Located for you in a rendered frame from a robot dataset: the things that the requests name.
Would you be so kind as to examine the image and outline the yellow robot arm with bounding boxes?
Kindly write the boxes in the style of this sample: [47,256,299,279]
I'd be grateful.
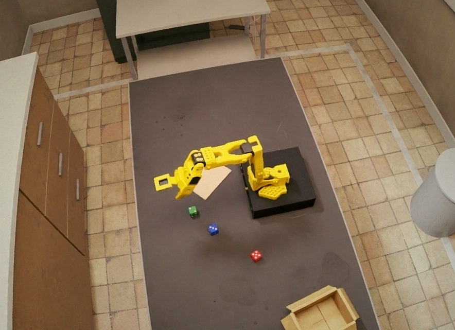
[183,136,288,200]

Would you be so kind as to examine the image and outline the blue die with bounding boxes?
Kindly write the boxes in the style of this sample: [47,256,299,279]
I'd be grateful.
[208,224,219,235]

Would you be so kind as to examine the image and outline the red die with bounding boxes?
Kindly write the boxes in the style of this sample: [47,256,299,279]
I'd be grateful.
[251,250,261,262]

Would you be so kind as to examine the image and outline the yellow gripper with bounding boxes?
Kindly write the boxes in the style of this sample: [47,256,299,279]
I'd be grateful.
[154,167,196,200]

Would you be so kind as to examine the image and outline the green die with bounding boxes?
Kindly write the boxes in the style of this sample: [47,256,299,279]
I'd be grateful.
[188,206,198,217]

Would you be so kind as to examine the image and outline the beige flat mat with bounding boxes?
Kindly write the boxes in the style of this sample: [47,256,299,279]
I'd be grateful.
[193,166,231,200]

